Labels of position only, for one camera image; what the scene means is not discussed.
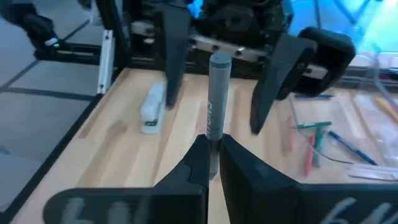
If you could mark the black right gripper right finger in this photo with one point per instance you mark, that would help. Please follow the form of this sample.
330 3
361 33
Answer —
264 202

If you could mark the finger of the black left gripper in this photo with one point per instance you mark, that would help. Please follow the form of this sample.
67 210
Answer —
175 56
289 68

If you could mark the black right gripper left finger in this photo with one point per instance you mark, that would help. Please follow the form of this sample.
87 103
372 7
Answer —
174 202

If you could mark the blue crayon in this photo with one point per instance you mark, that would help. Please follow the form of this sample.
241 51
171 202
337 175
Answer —
312 96

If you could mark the grey marker pen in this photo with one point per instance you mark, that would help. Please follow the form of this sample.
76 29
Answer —
217 93

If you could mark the green crayon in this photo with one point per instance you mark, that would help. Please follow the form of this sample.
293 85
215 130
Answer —
312 125

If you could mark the green pen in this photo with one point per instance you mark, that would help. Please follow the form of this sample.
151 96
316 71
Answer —
318 146

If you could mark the pale grey stapler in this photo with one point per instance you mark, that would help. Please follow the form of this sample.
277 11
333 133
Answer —
152 107

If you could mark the red crayon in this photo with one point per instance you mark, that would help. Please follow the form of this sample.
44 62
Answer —
309 155

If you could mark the clear plastic bin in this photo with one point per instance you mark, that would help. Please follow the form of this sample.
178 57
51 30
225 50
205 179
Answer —
388 71
367 174

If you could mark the white metal bracket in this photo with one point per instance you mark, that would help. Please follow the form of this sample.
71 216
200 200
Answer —
105 62

